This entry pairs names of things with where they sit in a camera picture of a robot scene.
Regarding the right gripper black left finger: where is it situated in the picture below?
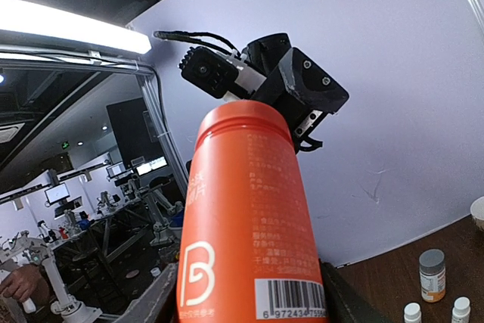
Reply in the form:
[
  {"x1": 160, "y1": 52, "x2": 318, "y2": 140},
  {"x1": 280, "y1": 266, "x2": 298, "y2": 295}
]
[{"x1": 114, "y1": 263, "x2": 178, "y2": 323}]

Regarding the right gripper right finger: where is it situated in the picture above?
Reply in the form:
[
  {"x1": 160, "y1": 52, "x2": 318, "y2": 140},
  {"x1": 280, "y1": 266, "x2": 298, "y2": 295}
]
[{"x1": 319, "y1": 260, "x2": 391, "y2": 323}]

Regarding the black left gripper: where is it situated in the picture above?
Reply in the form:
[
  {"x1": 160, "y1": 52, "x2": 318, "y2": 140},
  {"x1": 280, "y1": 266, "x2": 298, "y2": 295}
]
[{"x1": 242, "y1": 33, "x2": 349, "y2": 152}]

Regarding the grey-capped orange label bottle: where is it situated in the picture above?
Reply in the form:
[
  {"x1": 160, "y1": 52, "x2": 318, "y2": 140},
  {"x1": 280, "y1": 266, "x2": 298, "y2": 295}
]
[{"x1": 419, "y1": 249, "x2": 446, "y2": 303}]

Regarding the orange pill bottle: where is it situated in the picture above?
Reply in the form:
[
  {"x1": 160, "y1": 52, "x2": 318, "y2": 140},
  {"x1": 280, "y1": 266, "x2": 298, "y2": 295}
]
[{"x1": 177, "y1": 101, "x2": 328, "y2": 322}]

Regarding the small white pill bottle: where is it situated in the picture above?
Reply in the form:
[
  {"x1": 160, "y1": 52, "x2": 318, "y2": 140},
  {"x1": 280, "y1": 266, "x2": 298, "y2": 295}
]
[{"x1": 451, "y1": 297, "x2": 470, "y2": 323}]

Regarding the white ceramic bowl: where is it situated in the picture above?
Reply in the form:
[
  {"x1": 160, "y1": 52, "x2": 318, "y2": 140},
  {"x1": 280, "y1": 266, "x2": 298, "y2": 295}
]
[{"x1": 470, "y1": 197, "x2": 484, "y2": 232}]

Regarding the fluorescent ceiling light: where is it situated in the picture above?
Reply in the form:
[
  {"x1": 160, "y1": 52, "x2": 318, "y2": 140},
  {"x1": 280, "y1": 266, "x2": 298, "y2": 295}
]
[{"x1": 1, "y1": 0, "x2": 151, "y2": 54}]

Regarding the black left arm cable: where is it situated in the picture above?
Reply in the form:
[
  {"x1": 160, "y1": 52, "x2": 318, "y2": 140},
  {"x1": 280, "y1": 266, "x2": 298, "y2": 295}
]
[{"x1": 153, "y1": 30, "x2": 243, "y2": 57}]

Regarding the aluminium frame post left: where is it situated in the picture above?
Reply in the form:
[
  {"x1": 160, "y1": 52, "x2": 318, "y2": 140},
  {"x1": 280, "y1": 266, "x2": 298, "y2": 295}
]
[{"x1": 137, "y1": 70, "x2": 188, "y2": 195}]

